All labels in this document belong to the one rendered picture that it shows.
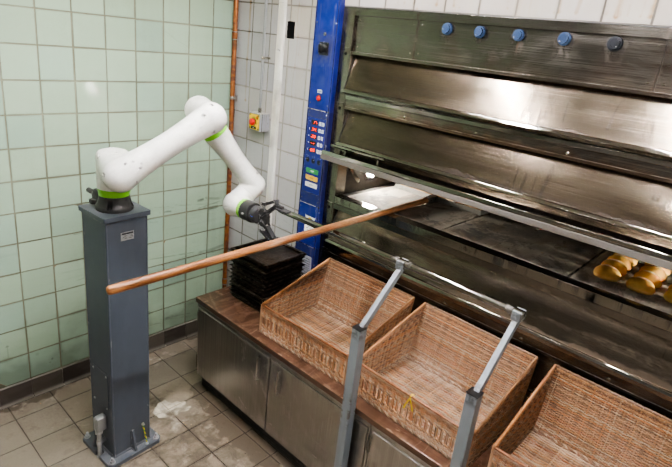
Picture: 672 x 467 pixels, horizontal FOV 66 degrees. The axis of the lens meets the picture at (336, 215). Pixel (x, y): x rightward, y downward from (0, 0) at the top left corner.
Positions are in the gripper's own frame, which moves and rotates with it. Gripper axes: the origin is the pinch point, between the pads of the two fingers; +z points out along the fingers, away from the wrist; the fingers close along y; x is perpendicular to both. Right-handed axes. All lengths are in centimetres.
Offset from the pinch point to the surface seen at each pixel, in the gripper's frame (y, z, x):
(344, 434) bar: 71, 48, 5
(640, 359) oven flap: 19, 128, -55
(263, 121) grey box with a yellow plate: -28, -78, -51
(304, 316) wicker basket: 60, -14, -32
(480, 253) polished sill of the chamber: 2, 62, -55
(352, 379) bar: 45, 48, 5
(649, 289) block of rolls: -2, 122, -71
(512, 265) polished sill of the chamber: 2, 76, -55
